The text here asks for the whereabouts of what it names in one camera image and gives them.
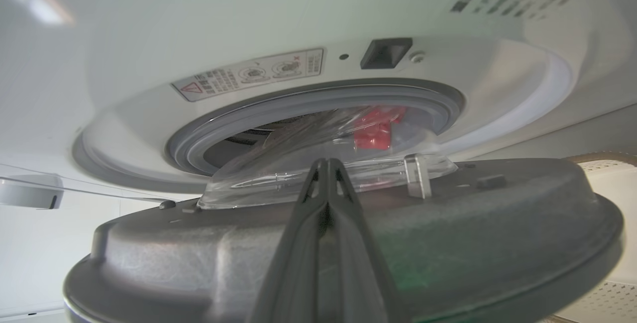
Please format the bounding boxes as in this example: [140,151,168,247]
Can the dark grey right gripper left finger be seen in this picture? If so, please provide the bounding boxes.
[249,158,330,323]

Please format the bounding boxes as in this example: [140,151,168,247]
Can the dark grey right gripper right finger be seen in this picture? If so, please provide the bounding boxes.
[319,158,401,323]

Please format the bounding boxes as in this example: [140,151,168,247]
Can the round dark washing machine door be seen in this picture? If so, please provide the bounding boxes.
[64,153,626,323]

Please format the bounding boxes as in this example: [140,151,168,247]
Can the red and white jersey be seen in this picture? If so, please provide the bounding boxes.
[352,106,407,152]

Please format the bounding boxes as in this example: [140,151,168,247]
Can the cream perforated laundry basket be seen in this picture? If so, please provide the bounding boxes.
[537,151,637,323]

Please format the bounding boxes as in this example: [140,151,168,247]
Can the white front-load washing machine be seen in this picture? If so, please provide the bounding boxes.
[0,0,637,321]

